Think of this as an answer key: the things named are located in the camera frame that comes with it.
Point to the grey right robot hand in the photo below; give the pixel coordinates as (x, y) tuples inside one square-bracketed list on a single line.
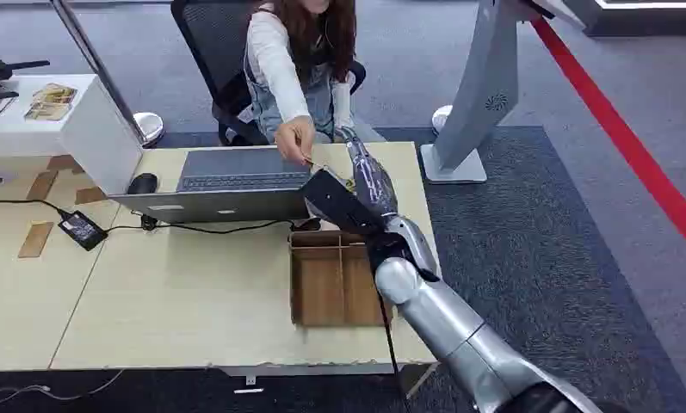
[(371, 179)]

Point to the person's right hand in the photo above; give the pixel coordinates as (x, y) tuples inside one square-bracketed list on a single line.
[(294, 139)]

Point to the thin card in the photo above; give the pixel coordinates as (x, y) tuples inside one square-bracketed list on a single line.
[(320, 165)]

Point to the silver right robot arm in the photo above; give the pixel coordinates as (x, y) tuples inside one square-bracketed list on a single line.
[(451, 325)]

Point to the person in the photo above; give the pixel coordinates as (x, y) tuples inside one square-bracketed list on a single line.
[(297, 62)]

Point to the grey laptop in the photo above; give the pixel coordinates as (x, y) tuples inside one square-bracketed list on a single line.
[(228, 185)]

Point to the chrome stanchion base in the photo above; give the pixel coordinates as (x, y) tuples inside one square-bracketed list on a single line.
[(440, 118)]

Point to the wooden card box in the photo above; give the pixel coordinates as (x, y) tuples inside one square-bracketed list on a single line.
[(334, 282)]

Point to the black mesh office chair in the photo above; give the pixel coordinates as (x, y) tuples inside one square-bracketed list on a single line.
[(217, 57)]

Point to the grey kiosk stand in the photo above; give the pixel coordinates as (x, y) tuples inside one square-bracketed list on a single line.
[(479, 97)]

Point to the black computer mouse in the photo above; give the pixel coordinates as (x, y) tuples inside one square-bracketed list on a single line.
[(143, 183)]

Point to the stanchion pole with chrome base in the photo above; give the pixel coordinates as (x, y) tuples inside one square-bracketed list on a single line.
[(114, 85)]

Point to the pale wooden desk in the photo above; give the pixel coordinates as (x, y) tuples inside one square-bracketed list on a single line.
[(166, 296)]

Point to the brown tape patch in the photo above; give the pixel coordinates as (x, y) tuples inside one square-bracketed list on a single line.
[(35, 239), (90, 195), (42, 185), (63, 163)]

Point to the black power adapter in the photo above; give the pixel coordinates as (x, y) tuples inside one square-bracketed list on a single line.
[(82, 229)]

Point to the white cabinet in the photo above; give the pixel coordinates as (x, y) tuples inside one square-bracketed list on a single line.
[(63, 125)]

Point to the stack of yellowish cards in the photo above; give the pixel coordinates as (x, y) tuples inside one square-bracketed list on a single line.
[(50, 102)]

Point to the red floor tape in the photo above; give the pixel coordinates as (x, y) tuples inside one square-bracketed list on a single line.
[(622, 137)]

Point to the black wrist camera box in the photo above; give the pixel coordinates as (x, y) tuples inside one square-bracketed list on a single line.
[(336, 200)]

